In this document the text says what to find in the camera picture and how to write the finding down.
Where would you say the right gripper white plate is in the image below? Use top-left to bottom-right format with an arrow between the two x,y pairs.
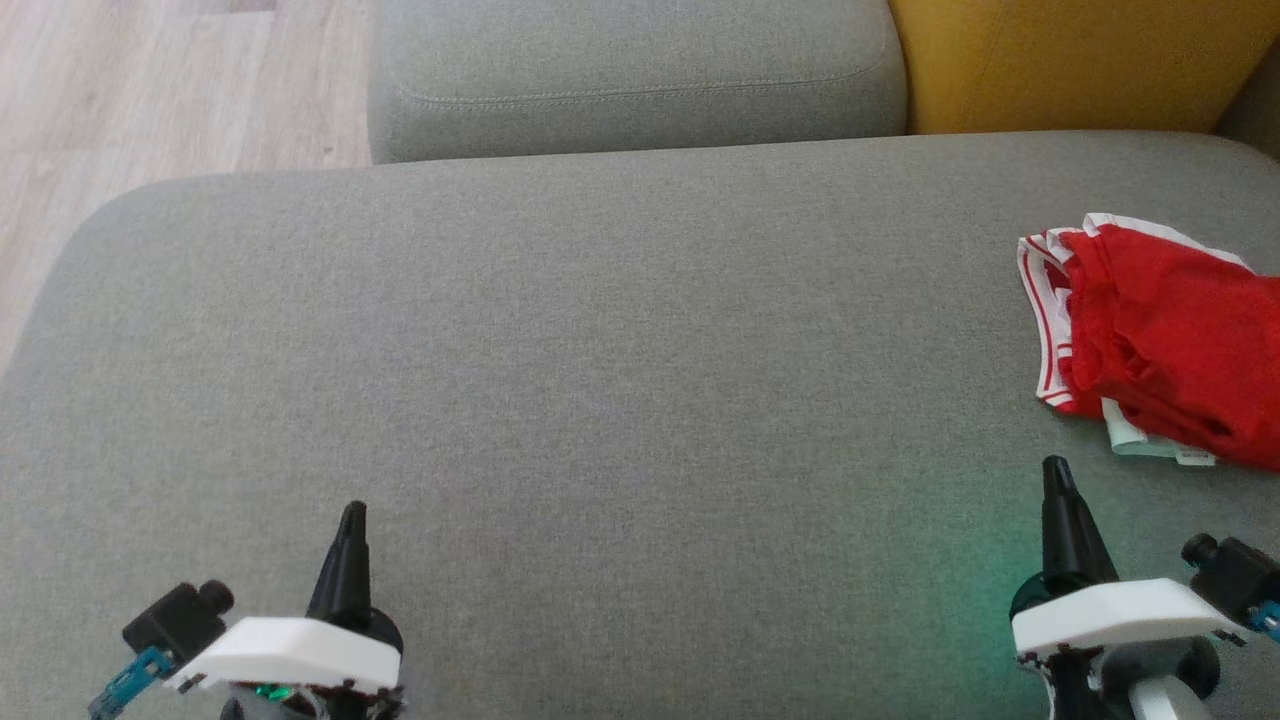
1010,456 -> 1247,720

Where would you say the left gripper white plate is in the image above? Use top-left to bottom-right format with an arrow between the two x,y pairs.
165,502 -> 406,720

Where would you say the red jersey with white sleeves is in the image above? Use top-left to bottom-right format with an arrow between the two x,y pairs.
1017,212 -> 1256,468

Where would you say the large grey sofa seat cushion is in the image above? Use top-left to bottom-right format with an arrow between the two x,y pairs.
0,130 -> 1280,720

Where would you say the yellow sofa backrest cushion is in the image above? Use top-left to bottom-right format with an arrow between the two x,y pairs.
888,0 -> 1280,136

